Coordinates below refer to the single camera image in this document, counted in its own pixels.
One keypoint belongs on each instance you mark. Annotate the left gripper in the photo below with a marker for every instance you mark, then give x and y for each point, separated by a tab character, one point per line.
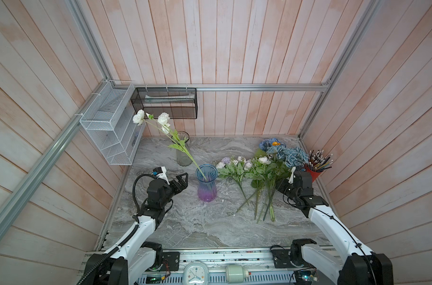
184	184

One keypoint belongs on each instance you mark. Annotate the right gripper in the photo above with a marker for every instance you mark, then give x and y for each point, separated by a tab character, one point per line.
282	184

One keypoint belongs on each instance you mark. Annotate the clear grey glass vase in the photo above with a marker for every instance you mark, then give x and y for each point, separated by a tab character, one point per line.
180	140

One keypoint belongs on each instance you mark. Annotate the blue purple glass vase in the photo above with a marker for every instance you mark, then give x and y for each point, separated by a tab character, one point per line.
206	176

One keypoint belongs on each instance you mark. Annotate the blue rose bunch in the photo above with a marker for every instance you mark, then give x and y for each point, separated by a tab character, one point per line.
287	156

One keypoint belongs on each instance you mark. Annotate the pastel purple flower bunch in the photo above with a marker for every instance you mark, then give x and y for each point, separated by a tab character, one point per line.
234	168

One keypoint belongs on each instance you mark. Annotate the white flower stem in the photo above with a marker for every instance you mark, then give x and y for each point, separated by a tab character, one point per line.
161	123

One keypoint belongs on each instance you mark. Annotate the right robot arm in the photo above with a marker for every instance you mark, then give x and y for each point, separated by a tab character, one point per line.
357	265

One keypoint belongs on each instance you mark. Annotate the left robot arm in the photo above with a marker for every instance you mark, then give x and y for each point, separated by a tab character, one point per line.
132	255

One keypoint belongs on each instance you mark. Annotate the red pencil cup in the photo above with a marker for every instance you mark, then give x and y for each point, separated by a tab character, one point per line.
314	172

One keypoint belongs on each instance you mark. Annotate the mixed blue pink bouquet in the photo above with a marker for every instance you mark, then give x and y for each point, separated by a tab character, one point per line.
256	177

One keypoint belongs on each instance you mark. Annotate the black mesh basket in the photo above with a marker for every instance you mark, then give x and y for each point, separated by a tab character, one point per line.
179	103

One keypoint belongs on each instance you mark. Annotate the green circuit board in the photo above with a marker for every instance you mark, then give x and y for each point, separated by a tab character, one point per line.
305	277

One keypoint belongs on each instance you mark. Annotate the white analog clock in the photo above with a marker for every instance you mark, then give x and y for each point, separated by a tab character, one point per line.
196	273

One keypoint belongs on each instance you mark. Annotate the pale green cylinder device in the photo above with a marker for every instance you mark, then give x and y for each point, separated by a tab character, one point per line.
236	274

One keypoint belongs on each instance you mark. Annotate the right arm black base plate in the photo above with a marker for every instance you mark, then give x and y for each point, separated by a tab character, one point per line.
288	258

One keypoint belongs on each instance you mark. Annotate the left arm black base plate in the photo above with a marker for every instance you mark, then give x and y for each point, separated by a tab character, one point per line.
168	261

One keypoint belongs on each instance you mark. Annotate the white wire mesh shelf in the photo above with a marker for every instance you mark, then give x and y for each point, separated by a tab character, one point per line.
108	121

